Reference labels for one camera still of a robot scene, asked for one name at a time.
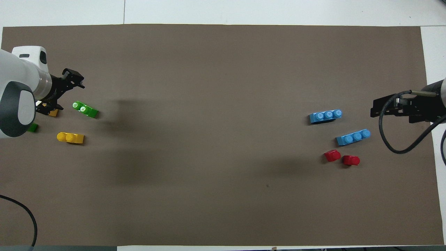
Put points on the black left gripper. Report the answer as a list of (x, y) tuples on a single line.
[(56, 89)]

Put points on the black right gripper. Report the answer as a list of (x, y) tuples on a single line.
[(423, 109)]

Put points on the green two-stud toy block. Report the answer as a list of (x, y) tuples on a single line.
[(86, 109), (33, 128)]

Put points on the blue three-stud toy block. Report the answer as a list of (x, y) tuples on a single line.
[(353, 137), (325, 116)]

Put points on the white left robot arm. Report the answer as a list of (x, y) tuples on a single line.
[(17, 80)]

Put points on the yellow two-stud toy block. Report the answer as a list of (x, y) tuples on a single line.
[(70, 138), (54, 113)]

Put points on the red one-stud toy block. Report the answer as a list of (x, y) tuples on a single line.
[(351, 160), (332, 156)]

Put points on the brown table mat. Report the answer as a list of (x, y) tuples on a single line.
[(223, 76)]

